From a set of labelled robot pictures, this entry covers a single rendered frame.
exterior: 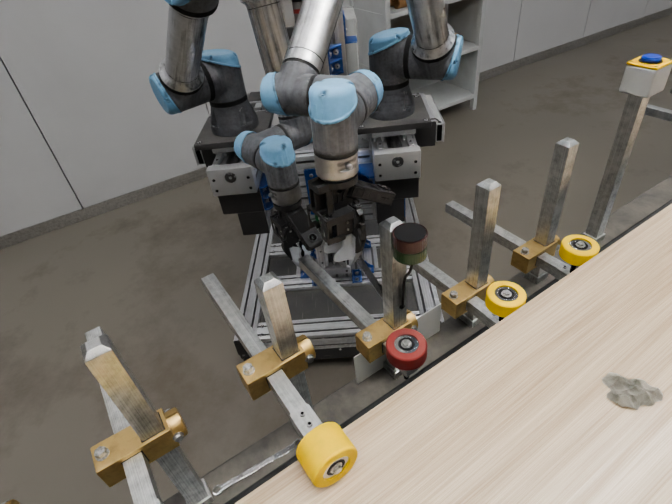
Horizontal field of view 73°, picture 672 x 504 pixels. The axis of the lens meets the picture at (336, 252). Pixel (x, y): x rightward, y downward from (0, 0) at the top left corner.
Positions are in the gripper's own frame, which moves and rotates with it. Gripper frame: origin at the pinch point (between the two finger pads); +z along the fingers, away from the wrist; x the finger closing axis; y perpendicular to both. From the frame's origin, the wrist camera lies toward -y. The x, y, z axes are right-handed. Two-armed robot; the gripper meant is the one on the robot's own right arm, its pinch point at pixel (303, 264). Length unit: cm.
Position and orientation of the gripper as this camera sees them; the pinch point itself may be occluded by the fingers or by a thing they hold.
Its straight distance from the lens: 122.1
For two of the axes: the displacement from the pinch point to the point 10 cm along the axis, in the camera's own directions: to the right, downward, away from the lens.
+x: -8.3, 4.2, -3.7
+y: -5.5, -4.9, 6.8
